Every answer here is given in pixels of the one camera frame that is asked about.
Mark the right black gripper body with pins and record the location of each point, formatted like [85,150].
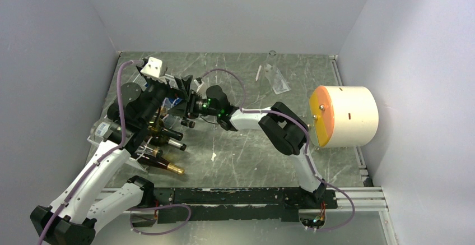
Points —
[198,105]

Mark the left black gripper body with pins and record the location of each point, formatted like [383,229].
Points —
[155,92]

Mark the dark green wine bottle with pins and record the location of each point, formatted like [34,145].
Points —
[136,128]

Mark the clear amber liquor bottle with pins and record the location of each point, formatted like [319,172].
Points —
[162,113]

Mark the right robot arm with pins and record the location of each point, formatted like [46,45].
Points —
[285,130]

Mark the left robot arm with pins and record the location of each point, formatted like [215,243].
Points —
[75,217]

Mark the blue clear bottle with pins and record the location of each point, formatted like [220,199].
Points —
[172,100]

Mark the small dark capped bottle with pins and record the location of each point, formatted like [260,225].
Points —
[187,123]

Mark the clear bottle white label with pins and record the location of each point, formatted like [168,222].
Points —
[98,131]

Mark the gold foil wine bottle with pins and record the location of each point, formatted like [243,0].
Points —
[161,163]

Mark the white pink capped pen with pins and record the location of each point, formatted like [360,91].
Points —
[257,76]

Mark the clear glass flask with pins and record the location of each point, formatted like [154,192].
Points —
[272,59]

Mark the white cylinder orange face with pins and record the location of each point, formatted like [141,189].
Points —
[343,116]

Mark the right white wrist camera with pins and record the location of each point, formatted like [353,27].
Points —
[201,86]

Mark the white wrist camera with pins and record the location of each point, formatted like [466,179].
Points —
[153,68]
[201,86]

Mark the white wire wine rack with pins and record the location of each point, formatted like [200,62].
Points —
[131,94]

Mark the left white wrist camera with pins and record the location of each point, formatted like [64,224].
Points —
[153,68]

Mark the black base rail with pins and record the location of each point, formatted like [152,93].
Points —
[216,204]

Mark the aluminium frame rail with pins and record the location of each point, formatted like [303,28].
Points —
[351,200]

